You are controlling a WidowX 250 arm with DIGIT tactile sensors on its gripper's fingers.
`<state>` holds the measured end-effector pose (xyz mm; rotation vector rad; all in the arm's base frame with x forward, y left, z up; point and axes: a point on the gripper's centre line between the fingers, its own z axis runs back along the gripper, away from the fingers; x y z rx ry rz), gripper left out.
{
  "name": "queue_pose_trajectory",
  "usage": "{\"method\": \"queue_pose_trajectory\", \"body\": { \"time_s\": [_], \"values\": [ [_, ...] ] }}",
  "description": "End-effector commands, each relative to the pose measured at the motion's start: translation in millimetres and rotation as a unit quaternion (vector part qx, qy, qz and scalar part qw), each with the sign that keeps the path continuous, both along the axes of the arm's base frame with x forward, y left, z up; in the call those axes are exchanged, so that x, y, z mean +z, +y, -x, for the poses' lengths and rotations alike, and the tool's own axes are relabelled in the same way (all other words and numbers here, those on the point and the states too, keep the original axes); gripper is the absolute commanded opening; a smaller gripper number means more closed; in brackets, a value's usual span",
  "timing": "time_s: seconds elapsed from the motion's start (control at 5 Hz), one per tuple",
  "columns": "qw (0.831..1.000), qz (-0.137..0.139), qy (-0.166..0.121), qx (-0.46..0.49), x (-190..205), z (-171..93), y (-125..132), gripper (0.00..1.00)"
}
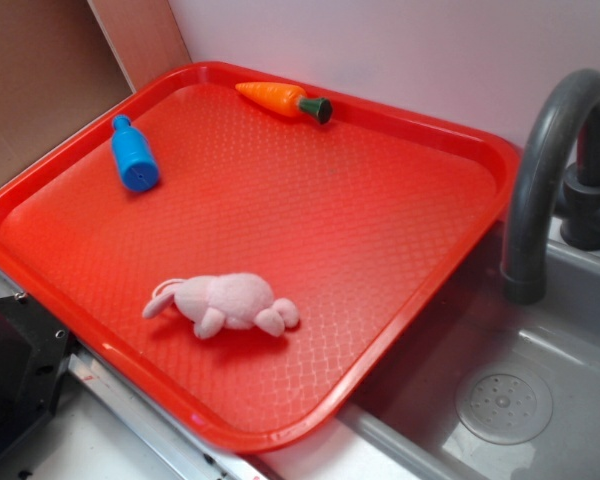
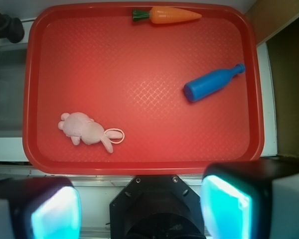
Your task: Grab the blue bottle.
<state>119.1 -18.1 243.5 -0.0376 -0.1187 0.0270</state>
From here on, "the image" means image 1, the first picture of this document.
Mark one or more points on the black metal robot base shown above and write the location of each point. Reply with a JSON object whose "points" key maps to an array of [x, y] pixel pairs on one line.
{"points": [[34, 354]]}

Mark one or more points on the blue toy bottle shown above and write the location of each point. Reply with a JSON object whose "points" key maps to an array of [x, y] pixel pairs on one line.
{"points": [[135, 162]]}

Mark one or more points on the red plastic tray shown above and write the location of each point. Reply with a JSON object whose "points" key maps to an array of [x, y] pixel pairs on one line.
{"points": [[359, 222]]}

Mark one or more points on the pink plush bunny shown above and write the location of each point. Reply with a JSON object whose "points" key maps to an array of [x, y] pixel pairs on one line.
{"points": [[238, 301]]}

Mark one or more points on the orange toy carrot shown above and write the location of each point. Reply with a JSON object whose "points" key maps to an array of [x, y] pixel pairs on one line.
{"points": [[287, 100]]}

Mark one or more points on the grey toy sink basin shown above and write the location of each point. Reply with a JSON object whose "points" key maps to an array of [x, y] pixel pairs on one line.
{"points": [[482, 388]]}

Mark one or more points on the grey toy faucet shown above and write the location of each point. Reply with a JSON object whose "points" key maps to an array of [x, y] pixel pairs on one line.
{"points": [[559, 177]]}

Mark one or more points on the brown cardboard panel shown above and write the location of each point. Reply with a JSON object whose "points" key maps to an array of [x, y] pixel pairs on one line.
{"points": [[64, 63]]}

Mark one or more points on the silver aluminium rail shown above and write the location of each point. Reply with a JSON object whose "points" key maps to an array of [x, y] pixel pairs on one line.
{"points": [[105, 429]]}

